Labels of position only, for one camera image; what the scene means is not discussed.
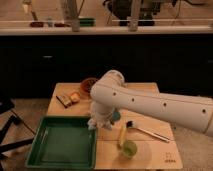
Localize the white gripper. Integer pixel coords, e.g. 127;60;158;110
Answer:
89;111;113;123

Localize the grey-blue towel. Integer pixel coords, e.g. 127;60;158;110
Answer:
87;119;111;130

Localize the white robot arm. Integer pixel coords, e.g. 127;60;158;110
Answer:
90;70;213;137

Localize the green plastic tray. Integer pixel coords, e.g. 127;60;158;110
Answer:
26;116;97;170

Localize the teal sponge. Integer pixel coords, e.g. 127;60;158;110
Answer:
112;111;121;122

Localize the yellow banana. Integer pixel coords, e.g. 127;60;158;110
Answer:
118;125;127;148

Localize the small orange fruit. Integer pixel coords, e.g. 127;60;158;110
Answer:
70;92;80;103

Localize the orange bowl with food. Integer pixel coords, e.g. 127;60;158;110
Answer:
80;77;98;95

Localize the green cup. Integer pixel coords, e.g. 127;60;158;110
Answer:
121;140;137;158

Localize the small tan block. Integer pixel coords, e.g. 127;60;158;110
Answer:
56;95;72;108

